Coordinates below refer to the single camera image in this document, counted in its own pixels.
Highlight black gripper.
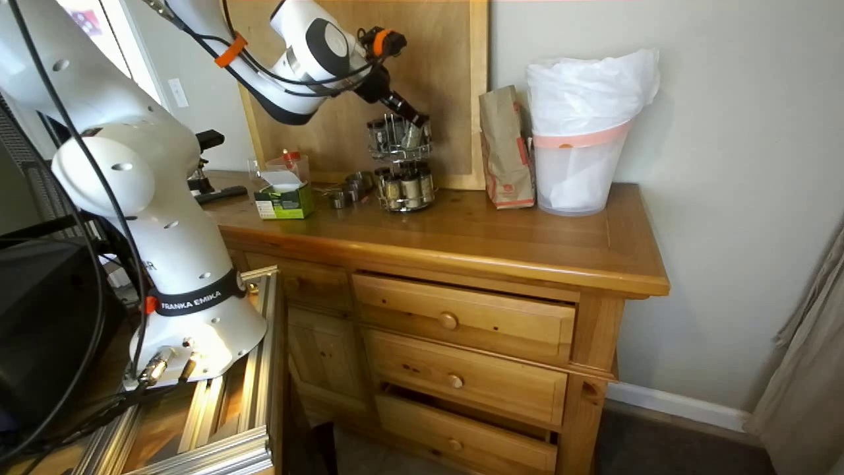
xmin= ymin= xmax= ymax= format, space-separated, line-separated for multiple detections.
xmin=351 ymin=55 xmax=434 ymax=131

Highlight wooden board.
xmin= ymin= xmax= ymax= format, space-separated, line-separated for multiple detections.
xmin=219 ymin=0 xmax=494 ymax=193

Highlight brown paper bag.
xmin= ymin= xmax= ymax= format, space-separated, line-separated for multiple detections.
xmin=476 ymin=83 xmax=537 ymax=213

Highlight small dark spice jar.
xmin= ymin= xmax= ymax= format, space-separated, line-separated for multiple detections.
xmin=329 ymin=170 xmax=376 ymax=213

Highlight green and white carton box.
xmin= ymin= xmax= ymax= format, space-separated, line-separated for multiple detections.
xmin=250 ymin=149 xmax=317 ymax=225

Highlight translucent white trash bin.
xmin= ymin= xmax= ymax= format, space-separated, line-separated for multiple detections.
xmin=530 ymin=126 xmax=633 ymax=218

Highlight white trash bin with bag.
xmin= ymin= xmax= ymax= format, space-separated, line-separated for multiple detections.
xmin=524 ymin=47 xmax=664 ymax=151

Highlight wooden dresser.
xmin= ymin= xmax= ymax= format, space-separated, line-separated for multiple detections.
xmin=206 ymin=170 xmax=672 ymax=475

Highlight wide wooden drawer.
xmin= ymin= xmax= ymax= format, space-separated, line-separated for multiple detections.
xmin=351 ymin=273 xmax=579 ymax=365

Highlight wooden cabinet door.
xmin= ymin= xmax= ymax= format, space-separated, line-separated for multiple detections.
xmin=284 ymin=300 xmax=375 ymax=423

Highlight middle-sized wooden drawer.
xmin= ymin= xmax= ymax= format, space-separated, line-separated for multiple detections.
xmin=363 ymin=327 xmax=571 ymax=434

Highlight short wooden drawer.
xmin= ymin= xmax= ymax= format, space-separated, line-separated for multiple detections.
xmin=371 ymin=391 xmax=562 ymax=475

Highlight aluminium extrusion robot stand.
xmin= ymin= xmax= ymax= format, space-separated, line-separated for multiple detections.
xmin=24 ymin=261 xmax=281 ymax=475

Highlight white baseboard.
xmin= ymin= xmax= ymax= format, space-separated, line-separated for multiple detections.
xmin=604 ymin=378 xmax=760 ymax=439

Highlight grey curtain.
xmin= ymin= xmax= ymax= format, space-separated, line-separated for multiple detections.
xmin=745 ymin=213 xmax=844 ymax=475

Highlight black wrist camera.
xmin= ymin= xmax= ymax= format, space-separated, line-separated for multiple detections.
xmin=381 ymin=27 xmax=410 ymax=57

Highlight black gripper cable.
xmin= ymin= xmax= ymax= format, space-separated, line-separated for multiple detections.
xmin=161 ymin=0 xmax=389 ymax=126

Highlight black camera on stand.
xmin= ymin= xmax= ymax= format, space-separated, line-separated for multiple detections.
xmin=185 ymin=126 xmax=250 ymax=207

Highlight white wall switch plate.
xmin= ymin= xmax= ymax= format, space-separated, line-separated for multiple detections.
xmin=164 ymin=76 xmax=193 ymax=113

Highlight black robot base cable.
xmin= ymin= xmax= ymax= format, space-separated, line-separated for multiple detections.
xmin=0 ymin=0 xmax=152 ymax=469

